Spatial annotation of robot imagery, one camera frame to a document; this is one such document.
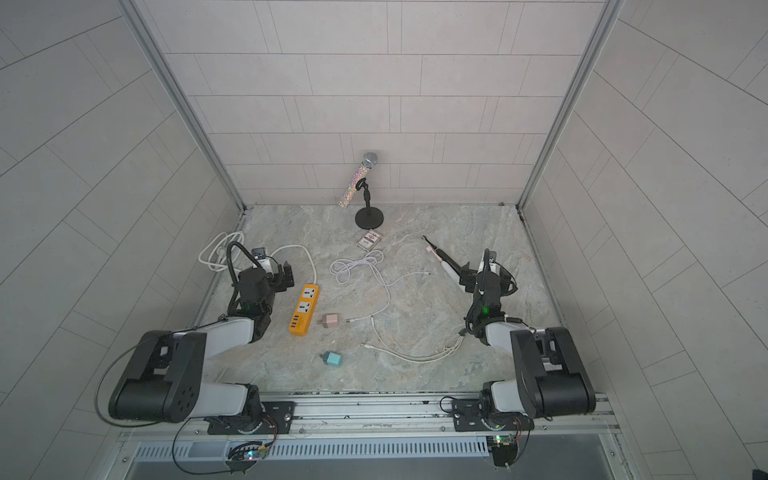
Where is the orange power strip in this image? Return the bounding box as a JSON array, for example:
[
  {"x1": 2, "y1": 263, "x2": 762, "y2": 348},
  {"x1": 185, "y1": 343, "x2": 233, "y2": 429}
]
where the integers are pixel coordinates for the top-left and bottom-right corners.
[{"x1": 289, "y1": 284, "x2": 319, "y2": 336}]

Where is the teal charger adapter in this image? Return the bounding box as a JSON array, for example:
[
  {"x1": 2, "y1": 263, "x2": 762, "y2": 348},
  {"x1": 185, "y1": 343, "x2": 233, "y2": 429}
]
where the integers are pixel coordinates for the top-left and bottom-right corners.
[{"x1": 321, "y1": 351, "x2": 342, "y2": 367}]

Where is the white charging cable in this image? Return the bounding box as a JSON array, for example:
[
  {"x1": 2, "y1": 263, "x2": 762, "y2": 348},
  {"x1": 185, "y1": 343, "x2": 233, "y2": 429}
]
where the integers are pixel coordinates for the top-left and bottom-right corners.
[{"x1": 346, "y1": 272, "x2": 466, "y2": 365}]

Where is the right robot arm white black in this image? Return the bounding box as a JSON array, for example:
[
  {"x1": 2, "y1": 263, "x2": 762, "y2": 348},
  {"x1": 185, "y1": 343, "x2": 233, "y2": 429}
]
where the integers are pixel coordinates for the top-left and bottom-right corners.
[{"x1": 435, "y1": 249, "x2": 596, "y2": 434}]

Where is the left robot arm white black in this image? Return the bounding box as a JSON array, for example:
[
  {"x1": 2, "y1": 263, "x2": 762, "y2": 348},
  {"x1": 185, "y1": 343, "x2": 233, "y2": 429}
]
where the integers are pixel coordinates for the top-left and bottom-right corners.
[{"x1": 97, "y1": 241, "x2": 294, "y2": 435}]

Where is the black electric toothbrush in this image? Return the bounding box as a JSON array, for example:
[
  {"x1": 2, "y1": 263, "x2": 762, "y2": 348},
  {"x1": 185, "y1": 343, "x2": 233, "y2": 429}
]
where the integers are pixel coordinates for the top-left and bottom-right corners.
[{"x1": 422, "y1": 235, "x2": 469, "y2": 275}]

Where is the white pink electric toothbrush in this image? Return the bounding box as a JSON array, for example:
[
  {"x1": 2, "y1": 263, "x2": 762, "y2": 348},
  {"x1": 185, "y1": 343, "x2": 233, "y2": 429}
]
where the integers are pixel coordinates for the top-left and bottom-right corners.
[{"x1": 427, "y1": 246, "x2": 460, "y2": 284}]

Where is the pink charger adapter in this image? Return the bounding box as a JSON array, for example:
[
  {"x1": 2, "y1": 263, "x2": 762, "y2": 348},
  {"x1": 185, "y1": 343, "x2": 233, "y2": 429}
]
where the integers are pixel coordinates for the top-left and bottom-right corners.
[{"x1": 319, "y1": 313, "x2": 340, "y2": 328}]

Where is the small pink patterned box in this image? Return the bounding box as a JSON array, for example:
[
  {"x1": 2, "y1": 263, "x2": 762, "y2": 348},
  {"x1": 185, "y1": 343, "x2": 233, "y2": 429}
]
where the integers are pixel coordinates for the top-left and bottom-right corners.
[{"x1": 356, "y1": 229, "x2": 383, "y2": 252}]

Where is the black microphone stand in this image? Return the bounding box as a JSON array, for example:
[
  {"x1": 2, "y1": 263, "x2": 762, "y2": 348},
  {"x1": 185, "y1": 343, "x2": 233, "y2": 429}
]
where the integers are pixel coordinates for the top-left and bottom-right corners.
[{"x1": 355, "y1": 178, "x2": 384, "y2": 230}]

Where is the glitter microphone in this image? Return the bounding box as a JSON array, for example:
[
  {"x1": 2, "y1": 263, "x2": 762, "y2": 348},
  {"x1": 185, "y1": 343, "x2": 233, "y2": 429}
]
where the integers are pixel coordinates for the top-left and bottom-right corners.
[{"x1": 338, "y1": 152, "x2": 378, "y2": 208}]

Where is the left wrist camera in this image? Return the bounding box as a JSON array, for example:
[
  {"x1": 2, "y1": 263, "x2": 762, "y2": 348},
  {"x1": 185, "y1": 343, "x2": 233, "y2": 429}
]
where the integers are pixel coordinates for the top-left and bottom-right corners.
[{"x1": 251, "y1": 247, "x2": 271, "y2": 270}]

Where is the white power strip cord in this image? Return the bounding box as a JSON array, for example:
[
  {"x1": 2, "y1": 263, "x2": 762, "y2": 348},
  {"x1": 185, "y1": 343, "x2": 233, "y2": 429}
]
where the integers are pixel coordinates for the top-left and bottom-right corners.
[{"x1": 197, "y1": 230, "x2": 318, "y2": 286}]

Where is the coiled white usb cable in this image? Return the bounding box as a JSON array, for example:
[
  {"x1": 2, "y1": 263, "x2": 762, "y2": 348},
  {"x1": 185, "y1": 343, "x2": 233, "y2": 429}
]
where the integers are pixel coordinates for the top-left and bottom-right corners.
[{"x1": 329, "y1": 248, "x2": 432, "y2": 286}]

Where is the aluminium mounting rail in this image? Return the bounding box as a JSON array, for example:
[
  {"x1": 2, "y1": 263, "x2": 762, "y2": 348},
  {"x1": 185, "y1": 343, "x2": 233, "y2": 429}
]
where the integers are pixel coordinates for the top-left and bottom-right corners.
[{"x1": 128, "y1": 392, "x2": 619, "y2": 436}]

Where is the white vented cable duct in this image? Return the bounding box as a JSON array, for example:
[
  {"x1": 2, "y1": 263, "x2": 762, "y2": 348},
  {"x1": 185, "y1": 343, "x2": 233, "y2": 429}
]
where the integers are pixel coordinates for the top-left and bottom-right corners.
[{"x1": 135, "y1": 437, "x2": 490, "y2": 463}]

